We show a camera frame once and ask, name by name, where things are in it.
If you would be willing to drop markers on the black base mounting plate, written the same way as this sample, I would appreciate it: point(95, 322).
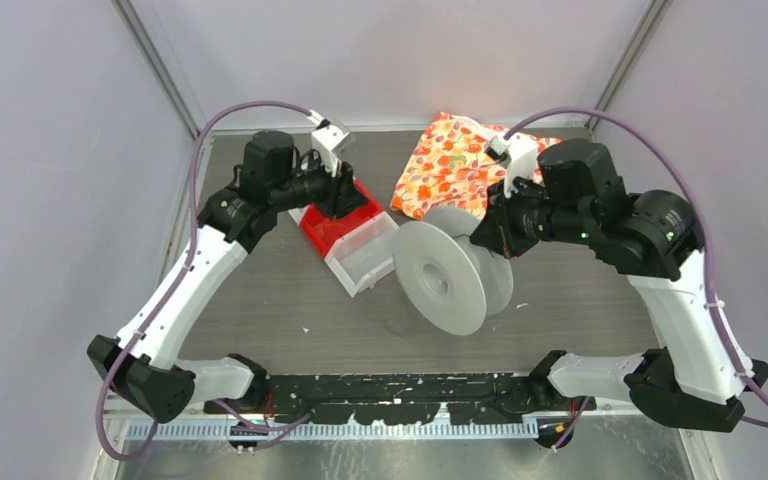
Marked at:
point(400, 399)

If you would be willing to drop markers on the white perforated spool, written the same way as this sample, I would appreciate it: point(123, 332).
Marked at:
point(453, 283)

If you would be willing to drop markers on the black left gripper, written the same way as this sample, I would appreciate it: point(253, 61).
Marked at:
point(343, 197)

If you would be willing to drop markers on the white and red bin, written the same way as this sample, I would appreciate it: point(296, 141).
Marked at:
point(357, 248)

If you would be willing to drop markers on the floral orange cloth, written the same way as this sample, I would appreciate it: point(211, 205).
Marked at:
point(448, 168)

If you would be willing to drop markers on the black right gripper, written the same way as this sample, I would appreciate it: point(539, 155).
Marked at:
point(497, 229)

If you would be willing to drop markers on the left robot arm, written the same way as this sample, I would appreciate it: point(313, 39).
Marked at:
point(142, 362)

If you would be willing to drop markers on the white slotted cable duct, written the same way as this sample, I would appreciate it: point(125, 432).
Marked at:
point(224, 428)

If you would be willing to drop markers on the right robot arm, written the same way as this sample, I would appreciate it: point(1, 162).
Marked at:
point(571, 193)

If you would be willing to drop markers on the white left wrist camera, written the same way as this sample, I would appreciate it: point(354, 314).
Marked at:
point(329, 138)

